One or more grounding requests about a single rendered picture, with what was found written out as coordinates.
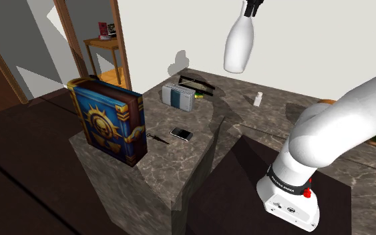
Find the grey radio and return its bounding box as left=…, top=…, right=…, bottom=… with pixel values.
left=161, top=82, right=196, bottom=113

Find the black phone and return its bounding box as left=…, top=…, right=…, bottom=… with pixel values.
left=169, top=126, right=194, bottom=142

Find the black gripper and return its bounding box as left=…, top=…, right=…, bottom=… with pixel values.
left=244, top=0, right=266, bottom=18

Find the small black dagger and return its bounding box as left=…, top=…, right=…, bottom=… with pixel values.
left=146, top=132, right=171, bottom=146

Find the tall white bottle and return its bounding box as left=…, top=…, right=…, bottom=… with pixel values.
left=223, top=0, right=256, bottom=74

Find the wooden side table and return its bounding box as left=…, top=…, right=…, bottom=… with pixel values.
left=83, top=21, right=124, bottom=85

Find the blue book with gold skull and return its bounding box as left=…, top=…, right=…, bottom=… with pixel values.
left=66, top=77, right=148, bottom=168

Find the wooden door frame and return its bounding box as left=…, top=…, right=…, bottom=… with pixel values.
left=53, top=0, right=133, bottom=91
left=0, top=20, right=29, bottom=105

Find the small white bottle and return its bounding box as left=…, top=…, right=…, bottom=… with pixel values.
left=252, top=91, right=264, bottom=107

